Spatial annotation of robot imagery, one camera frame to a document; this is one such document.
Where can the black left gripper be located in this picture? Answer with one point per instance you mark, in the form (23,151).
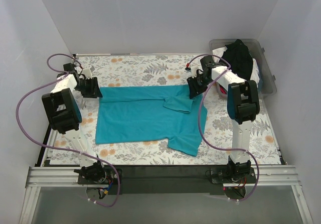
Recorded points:
(90,87)

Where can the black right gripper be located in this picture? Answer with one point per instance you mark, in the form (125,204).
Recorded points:
(196,85)

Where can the teal t shirt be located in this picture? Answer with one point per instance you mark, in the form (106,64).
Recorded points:
(150,113)

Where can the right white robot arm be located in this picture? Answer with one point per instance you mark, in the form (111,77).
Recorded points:
(242,104)

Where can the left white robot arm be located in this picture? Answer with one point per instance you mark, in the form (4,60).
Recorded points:
(64,114)

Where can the pink garment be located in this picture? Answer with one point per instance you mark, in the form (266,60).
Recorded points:
(222,90)

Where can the white garment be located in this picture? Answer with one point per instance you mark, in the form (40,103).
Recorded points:
(220,51)

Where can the black t shirt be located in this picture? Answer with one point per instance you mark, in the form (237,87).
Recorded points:
(238,56)

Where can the clear plastic storage bin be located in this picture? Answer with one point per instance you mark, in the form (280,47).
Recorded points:
(257,52)

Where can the grey blue garment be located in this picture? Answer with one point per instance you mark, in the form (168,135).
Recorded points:
(260,81)

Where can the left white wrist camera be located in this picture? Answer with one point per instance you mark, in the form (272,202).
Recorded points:
(87,73)

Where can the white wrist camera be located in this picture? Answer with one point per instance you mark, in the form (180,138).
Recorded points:
(87,73)
(192,69)

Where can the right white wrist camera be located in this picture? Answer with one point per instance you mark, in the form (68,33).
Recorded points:
(192,69)

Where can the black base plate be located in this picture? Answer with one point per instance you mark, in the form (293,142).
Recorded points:
(169,179)

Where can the aluminium frame rail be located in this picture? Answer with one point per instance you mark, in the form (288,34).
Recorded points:
(164,194)

